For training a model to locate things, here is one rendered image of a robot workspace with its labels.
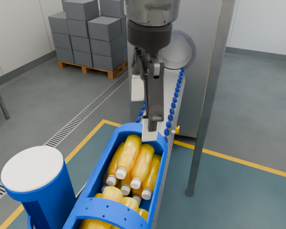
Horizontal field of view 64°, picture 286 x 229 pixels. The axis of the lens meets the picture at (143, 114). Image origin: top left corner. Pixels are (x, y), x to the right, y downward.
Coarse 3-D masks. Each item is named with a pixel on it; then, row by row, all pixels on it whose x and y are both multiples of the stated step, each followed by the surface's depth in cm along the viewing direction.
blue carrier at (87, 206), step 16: (128, 128) 102; (112, 144) 97; (160, 144) 100; (96, 176) 83; (160, 176) 93; (96, 192) 98; (80, 208) 73; (96, 208) 70; (112, 208) 70; (128, 208) 72; (144, 208) 96; (64, 224) 73; (112, 224) 68; (128, 224) 69; (144, 224) 74
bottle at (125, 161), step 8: (128, 136) 103; (136, 136) 102; (128, 144) 97; (136, 144) 98; (120, 152) 96; (128, 152) 94; (136, 152) 96; (120, 160) 91; (128, 160) 91; (120, 168) 89; (128, 168) 90
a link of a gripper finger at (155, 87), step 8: (152, 64) 35; (160, 64) 36; (152, 72) 36; (160, 72) 36; (152, 80) 37; (160, 80) 37; (152, 88) 37; (160, 88) 37; (152, 96) 37; (160, 96) 37; (152, 104) 37; (160, 104) 38; (152, 112) 38; (160, 112) 38; (152, 120) 38
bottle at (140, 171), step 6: (144, 144) 103; (144, 150) 100; (150, 150) 102; (138, 156) 98; (144, 156) 98; (150, 156) 100; (138, 162) 95; (144, 162) 95; (150, 162) 98; (132, 168) 94; (138, 168) 93; (144, 168) 93; (132, 174) 92; (138, 174) 91; (144, 174) 92; (138, 180) 90
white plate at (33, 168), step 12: (24, 156) 114; (36, 156) 114; (48, 156) 114; (60, 156) 114; (12, 168) 108; (24, 168) 108; (36, 168) 108; (48, 168) 108; (60, 168) 108; (12, 180) 102; (24, 180) 102; (36, 180) 102; (48, 180) 102
